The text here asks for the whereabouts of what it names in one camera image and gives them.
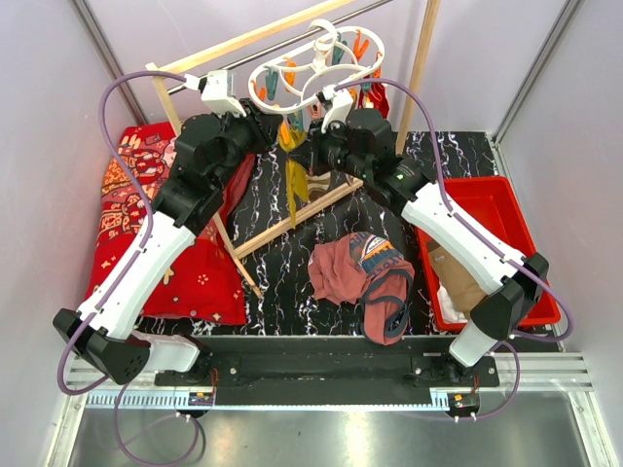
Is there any red patterned sock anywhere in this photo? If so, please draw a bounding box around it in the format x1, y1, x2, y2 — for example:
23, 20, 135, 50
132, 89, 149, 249
358, 83, 389, 119

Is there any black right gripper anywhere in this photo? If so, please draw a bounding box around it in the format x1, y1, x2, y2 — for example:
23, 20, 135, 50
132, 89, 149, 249
288, 117, 371, 182

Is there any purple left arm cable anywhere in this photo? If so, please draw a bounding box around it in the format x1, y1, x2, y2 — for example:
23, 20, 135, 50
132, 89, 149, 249
56, 71, 203, 463

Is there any white plastic clip hanger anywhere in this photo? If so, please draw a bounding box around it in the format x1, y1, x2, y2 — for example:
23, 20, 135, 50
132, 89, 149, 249
247, 19, 385, 115

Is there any yellow sock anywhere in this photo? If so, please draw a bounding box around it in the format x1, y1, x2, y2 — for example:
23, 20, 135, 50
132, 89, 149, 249
277, 121, 311, 203
286, 159, 304, 228

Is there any maroon printed shirt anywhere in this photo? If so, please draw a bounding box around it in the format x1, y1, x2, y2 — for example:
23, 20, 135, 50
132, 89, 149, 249
308, 232, 415, 346

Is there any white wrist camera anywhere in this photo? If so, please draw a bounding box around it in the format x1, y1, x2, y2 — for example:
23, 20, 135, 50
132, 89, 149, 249
184, 70, 246, 118
316, 85, 353, 133

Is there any plain brown sock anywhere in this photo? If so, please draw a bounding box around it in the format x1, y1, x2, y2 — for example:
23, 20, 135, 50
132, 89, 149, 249
426, 240, 486, 323

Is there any metal hanging rod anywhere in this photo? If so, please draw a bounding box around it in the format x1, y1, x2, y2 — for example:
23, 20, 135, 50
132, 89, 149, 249
172, 0, 398, 95

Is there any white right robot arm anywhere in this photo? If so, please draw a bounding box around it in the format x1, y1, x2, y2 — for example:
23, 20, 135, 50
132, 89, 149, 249
301, 109, 549, 386

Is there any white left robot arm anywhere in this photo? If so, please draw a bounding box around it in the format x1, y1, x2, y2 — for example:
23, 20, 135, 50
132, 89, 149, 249
53, 98, 282, 395

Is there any red patterned pillow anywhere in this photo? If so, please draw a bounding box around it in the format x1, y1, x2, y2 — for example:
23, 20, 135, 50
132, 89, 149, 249
79, 121, 247, 326

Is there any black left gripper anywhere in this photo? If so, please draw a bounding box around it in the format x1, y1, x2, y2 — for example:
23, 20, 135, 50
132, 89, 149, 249
210, 97, 282, 192

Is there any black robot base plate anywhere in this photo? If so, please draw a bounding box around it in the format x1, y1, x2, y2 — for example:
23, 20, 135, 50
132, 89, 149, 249
155, 336, 499, 411

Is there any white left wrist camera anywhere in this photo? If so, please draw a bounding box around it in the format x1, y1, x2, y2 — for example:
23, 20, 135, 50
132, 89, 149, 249
184, 70, 246, 118

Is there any wooden drying rack frame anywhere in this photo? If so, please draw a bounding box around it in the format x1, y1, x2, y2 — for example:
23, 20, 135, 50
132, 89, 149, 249
145, 0, 442, 299

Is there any red plastic bin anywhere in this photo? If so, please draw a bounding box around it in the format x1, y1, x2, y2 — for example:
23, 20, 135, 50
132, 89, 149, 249
416, 176, 536, 333

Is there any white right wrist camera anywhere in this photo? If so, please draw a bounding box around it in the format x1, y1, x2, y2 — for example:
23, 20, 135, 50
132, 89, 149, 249
316, 85, 353, 133

